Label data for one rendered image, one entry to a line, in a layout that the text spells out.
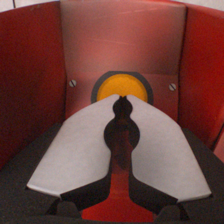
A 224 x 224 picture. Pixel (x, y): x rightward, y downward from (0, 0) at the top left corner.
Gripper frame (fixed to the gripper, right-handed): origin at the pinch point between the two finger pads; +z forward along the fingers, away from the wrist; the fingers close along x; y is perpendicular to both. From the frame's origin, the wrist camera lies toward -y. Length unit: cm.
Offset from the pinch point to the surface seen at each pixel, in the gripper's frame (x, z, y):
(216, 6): 43, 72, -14
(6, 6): -58, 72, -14
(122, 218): 0.9, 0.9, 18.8
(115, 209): -0.2, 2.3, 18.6
